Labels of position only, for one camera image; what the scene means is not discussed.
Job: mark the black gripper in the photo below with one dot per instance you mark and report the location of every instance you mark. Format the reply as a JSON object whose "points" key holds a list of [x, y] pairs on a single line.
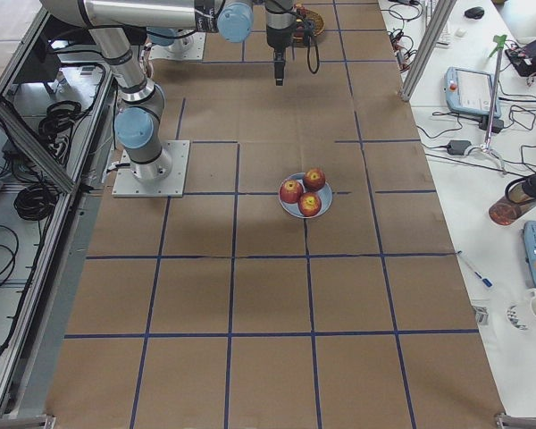
{"points": [[277, 39]]}

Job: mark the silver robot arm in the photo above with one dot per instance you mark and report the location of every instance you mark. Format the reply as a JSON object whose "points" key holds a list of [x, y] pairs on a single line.
{"points": [[234, 21], [137, 126]]}

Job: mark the wicker basket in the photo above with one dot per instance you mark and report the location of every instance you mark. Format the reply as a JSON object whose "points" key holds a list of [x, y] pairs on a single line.
{"points": [[310, 25]]}

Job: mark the red apple back of plate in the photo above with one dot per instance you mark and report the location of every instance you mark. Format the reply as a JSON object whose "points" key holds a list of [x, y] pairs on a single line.
{"points": [[314, 179]]}

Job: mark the red apple of plate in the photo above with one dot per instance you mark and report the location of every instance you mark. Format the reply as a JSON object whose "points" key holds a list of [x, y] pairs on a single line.
{"points": [[290, 191], [314, 179], [309, 204]]}

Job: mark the red apple left of plate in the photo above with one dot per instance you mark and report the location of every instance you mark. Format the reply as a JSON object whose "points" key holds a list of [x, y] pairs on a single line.
{"points": [[290, 191]]}

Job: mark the red apple front of plate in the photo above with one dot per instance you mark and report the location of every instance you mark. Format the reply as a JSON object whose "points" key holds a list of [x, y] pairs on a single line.
{"points": [[309, 204]]}

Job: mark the teach pendant upper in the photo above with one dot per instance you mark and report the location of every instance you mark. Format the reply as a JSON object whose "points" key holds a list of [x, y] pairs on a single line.
{"points": [[468, 92]]}

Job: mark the black power adapter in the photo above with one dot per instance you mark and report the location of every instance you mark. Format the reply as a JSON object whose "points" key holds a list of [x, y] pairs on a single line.
{"points": [[458, 147]]}

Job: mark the black computer mouse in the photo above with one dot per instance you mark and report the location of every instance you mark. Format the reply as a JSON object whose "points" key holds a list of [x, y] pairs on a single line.
{"points": [[474, 13]]}

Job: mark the silver tripod stand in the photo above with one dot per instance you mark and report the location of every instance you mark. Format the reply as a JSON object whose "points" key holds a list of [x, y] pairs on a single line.
{"points": [[485, 147]]}

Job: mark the brown water bottle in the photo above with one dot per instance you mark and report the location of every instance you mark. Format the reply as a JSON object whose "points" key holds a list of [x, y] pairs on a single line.
{"points": [[519, 198]]}

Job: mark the blue white pen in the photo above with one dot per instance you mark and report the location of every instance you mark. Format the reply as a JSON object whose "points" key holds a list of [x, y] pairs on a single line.
{"points": [[483, 279]]}

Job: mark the metal binder clip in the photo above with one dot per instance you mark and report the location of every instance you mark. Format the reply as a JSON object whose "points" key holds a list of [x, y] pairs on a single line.
{"points": [[481, 315]]}

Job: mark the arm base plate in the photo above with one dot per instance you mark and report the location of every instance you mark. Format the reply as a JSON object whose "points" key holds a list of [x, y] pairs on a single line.
{"points": [[178, 47], [178, 170]]}

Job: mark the aluminium frame post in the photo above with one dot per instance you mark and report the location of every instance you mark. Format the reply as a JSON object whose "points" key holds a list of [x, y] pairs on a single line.
{"points": [[437, 23]]}

